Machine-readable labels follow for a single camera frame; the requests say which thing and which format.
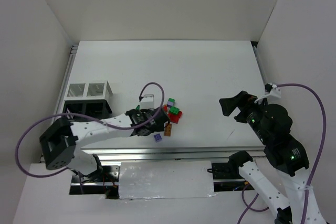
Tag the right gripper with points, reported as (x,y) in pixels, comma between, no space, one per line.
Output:
(242,109)

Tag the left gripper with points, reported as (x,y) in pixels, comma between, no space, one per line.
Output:
(159,118)

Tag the small purple lego brick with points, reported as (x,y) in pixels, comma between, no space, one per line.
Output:
(157,137)

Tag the green and purple lego stack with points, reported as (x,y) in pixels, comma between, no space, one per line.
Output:
(170,102)

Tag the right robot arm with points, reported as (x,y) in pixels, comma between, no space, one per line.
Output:
(271,123)

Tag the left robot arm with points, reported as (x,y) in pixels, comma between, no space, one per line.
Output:
(63,142)

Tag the orange flat lego plate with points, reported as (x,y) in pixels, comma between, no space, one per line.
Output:
(168,129)

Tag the green square lego brick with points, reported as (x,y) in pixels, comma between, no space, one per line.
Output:
(174,110)

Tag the black slatted container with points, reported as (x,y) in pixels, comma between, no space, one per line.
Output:
(98,109)

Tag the white slatted container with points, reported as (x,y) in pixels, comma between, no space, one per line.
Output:
(94,90)

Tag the silver tape sheet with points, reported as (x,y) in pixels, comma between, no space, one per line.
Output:
(166,180)

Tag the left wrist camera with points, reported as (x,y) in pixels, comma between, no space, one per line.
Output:
(146,102)

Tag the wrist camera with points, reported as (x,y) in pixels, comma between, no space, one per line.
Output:
(146,102)
(272,93)

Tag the aluminium frame rail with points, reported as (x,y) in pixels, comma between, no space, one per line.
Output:
(118,155)

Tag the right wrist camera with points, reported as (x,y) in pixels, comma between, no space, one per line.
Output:
(272,93)

